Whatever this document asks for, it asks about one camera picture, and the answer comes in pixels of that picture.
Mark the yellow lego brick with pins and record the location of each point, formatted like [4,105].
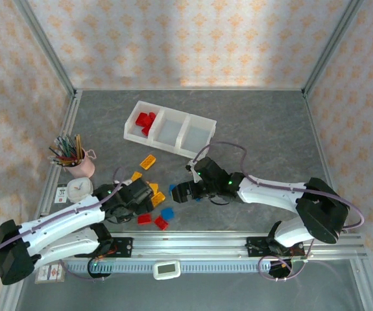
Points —
[154,187]
[159,198]
[148,162]
[136,176]

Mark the blue lego brick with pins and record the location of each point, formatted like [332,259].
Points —
[172,188]
[167,213]
[198,199]

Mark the red lego brick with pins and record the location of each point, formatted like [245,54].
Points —
[161,223]
[144,219]
[148,120]
[140,120]
[152,116]
[146,130]

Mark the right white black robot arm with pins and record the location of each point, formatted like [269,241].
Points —
[270,194]

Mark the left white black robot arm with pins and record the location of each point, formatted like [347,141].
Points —
[59,223]

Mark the white square alarm clock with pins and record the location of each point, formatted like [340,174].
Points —
[79,190]

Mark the pink cup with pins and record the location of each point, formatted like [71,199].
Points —
[84,168]

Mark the white card with red print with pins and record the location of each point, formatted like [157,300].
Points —
[61,194]

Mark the white digital timer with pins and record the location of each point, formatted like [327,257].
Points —
[166,269]

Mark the bunch of colored pencils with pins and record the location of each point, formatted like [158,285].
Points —
[67,150]

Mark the red and white card box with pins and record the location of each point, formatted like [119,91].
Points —
[51,273]

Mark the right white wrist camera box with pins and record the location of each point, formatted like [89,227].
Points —
[190,168]

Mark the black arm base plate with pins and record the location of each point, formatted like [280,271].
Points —
[254,246]
[124,247]

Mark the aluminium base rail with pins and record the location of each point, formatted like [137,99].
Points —
[189,246]

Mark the aluminium frame back bar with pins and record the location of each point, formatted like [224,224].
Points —
[189,89]

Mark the aluminium frame side rail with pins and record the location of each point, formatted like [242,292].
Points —
[316,129]
[71,120]

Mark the aluminium frame leg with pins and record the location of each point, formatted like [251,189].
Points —
[11,294]
[368,285]

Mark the aluminium frame post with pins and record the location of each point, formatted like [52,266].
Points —
[46,48]
[332,48]

